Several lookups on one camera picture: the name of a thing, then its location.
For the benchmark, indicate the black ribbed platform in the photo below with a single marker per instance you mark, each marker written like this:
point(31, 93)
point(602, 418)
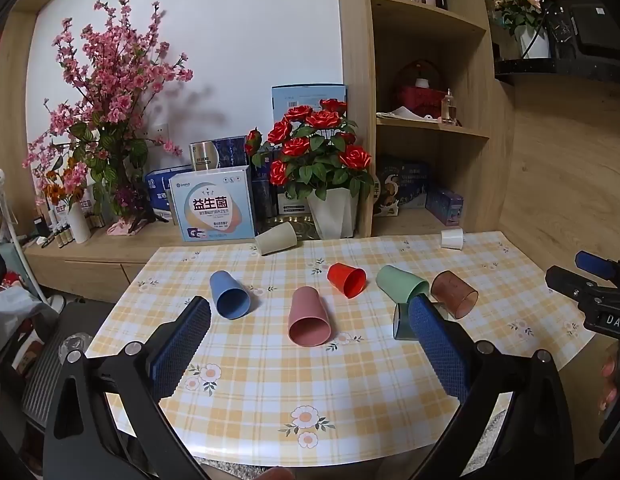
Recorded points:
point(45, 375)

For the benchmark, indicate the dark blue illustrated box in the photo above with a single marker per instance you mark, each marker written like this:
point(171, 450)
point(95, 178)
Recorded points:
point(399, 185)

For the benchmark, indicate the row of small bottles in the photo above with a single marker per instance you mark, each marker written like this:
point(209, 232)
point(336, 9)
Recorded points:
point(60, 232)

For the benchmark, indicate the pink artificial blossom arrangement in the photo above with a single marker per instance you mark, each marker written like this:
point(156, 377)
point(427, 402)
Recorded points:
point(115, 105)

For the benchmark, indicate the grey translucent cup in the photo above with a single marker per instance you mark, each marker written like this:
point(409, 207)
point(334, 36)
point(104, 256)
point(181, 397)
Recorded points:
point(401, 325)

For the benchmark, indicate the pink cup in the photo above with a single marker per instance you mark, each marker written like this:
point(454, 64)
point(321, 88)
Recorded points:
point(306, 310)

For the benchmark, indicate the wooden shelf unit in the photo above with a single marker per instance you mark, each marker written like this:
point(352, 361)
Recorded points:
point(355, 60)

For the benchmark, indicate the blue and white box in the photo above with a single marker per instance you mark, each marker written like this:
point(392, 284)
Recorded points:
point(157, 190)

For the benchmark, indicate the white vase with orange flowers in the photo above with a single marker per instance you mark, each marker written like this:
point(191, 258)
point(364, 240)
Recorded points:
point(79, 222)

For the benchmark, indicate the green cup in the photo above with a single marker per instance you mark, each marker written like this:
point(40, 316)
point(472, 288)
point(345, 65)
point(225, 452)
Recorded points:
point(397, 280)

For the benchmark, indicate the white and blue carton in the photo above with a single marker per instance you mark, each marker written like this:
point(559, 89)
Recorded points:
point(210, 210)

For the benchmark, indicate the wooden sideboard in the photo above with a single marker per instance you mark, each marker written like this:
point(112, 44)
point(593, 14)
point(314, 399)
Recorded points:
point(90, 265)

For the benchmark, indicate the white cloth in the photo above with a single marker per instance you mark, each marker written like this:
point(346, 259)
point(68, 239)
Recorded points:
point(399, 113)

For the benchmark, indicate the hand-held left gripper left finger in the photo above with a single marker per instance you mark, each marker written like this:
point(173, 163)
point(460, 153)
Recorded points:
point(182, 345)

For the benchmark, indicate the white cup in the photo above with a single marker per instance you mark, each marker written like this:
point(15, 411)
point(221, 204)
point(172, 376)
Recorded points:
point(452, 238)

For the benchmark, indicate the beige cup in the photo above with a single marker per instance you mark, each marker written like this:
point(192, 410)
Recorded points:
point(275, 239)

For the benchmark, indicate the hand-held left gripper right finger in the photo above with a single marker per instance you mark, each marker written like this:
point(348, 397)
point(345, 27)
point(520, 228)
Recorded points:
point(437, 347)

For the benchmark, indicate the brown translucent cup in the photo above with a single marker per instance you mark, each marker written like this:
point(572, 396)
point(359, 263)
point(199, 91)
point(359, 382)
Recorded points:
point(452, 287)

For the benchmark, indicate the light blue flat box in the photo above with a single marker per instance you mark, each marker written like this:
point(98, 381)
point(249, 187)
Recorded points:
point(285, 105)

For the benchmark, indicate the blue cup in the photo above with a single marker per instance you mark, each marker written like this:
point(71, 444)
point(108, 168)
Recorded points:
point(225, 287)

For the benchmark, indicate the red basket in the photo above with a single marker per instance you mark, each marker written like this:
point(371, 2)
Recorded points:
point(420, 100)

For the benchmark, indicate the yellow checked floral tablecloth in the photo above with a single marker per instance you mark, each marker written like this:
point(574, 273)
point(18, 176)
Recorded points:
point(340, 385)

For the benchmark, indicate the clear glass bottle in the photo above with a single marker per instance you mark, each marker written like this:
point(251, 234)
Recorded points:
point(448, 107)

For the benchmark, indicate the dark blue tall box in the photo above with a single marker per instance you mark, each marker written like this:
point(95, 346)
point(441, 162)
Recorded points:
point(262, 195)

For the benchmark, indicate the red cup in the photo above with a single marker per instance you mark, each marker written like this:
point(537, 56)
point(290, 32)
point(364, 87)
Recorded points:
point(342, 275)

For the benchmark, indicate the dark blue tumbler box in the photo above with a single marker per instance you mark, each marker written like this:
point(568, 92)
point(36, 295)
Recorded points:
point(225, 152)

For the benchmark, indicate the red rose plant white pot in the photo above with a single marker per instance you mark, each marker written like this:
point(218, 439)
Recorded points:
point(315, 160)

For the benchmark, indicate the white wall socket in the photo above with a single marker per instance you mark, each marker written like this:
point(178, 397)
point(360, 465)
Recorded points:
point(156, 133)

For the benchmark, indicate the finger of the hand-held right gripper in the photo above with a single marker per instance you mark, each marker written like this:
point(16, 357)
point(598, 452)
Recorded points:
point(594, 262)
point(569, 282)

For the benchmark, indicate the pink rose plant white pot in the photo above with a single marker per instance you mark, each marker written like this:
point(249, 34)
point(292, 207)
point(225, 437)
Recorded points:
point(532, 40)

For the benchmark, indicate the person's right hand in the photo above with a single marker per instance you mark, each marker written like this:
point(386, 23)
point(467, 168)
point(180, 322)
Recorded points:
point(610, 380)

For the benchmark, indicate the black speckled shelf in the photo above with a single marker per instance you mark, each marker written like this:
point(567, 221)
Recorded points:
point(539, 67)

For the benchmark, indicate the black device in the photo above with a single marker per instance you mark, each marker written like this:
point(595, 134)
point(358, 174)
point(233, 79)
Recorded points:
point(594, 25)

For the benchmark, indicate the purple blue box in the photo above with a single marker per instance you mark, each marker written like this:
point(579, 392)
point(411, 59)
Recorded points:
point(444, 205)

